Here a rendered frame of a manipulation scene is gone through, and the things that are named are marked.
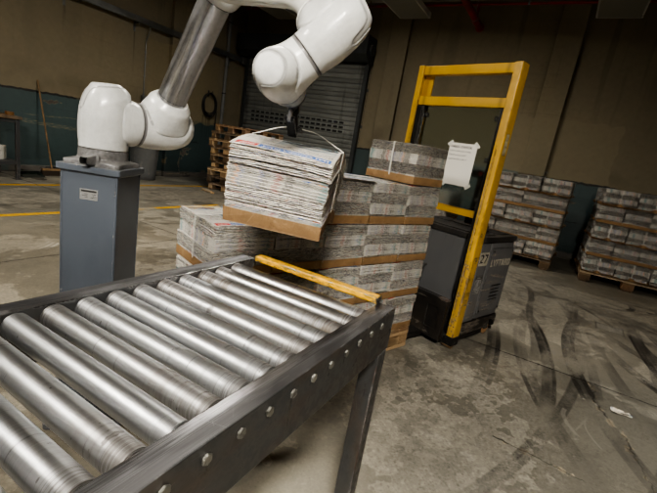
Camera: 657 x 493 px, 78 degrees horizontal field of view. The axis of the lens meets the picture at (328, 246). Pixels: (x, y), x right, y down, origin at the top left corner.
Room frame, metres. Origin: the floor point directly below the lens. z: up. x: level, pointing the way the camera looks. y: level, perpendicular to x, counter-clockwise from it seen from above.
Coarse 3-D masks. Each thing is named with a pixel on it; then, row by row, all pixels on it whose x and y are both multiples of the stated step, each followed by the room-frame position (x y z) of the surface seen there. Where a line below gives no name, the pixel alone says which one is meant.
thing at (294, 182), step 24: (240, 144) 1.08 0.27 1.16; (264, 144) 1.12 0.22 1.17; (288, 144) 1.19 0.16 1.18; (240, 168) 1.10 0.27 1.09; (264, 168) 1.09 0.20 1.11; (288, 168) 1.08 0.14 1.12; (312, 168) 1.07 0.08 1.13; (336, 168) 1.16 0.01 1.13; (240, 192) 1.11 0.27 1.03; (264, 192) 1.11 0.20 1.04; (288, 192) 1.09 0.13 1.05; (312, 192) 1.09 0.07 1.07; (288, 216) 1.10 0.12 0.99; (312, 216) 1.10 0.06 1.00
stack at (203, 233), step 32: (192, 224) 1.69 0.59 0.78; (224, 224) 1.57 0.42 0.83; (352, 224) 2.06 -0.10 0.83; (384, 224) 2.23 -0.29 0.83; (192, 256) 1.66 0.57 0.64; (224, 256) 1.56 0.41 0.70; (288, 256) 1.78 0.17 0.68; (320, 256) 1.91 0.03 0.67; (352, 256) 2.07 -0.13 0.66; (320, 288) 1.93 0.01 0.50; (384, 288) 2.28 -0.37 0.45
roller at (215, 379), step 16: (80, 304) 0.76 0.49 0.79; (96, 304) 0.76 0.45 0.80; (96, 320) 0.73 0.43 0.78; (112, 320) 0.72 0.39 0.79; (128, 320) 0.72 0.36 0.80; (128, 336) 0.68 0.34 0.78; (144, 336) 0.67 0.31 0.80; (160, 336) 0.68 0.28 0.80; (144, 352) 0.66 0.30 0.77; (160, 352) 0.64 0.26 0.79; (176, 352) 0.64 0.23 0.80; (192, 352) 0.64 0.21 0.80; (176, 368) 0.62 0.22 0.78; (192, 368) 0.61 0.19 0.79; (208, 368) 0.60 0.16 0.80; (224, 368) 0.61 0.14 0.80; (208, 384) 0.58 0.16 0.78; (224, 384) 0.57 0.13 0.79; (240, 384) 0.57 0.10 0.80
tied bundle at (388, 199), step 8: (360, 176) 2.38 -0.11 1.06; (368, 176) 2.55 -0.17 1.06; (376, 184) 2.12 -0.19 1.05; (384, 184) 2.16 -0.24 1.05; (392, 184) 2.20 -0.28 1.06; (400, 184) 2.27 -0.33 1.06; (376, 192) 2.12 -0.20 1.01; (384, 192) 2.17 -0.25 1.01; (392, 192) 2.21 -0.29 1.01; (400, 192) 2.25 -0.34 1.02; (408, 192) 2.30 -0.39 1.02; (376, 200) 2.14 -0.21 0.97; (384, 200) 2.18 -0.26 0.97; (392, 200) 2.23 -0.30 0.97; (400, 200) 2.27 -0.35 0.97; (376, 208) 2.14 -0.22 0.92; (384, 208) 2.18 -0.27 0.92; (392, 208) 2.23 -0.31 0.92; (400, 208) 2.27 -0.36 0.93; (400, 216) 2.29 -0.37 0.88
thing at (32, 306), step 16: (240, 256) 1.26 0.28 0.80; (160, 272) 1.00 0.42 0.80; (176, 272) 1.02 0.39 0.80; (192, 272) 1.04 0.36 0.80; (80, 288) 0.82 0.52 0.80; (96, 288) 0.84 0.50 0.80; (112, 288) 0.85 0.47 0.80; (128, 288) 0.87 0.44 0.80; (0, 304) 0.69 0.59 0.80; (16, 304) 0.70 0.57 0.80; (32, 304) 0.71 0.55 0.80; (48, 304) 0.73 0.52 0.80; (64, 304) 0.75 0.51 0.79; (0, 320) 0.65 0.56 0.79
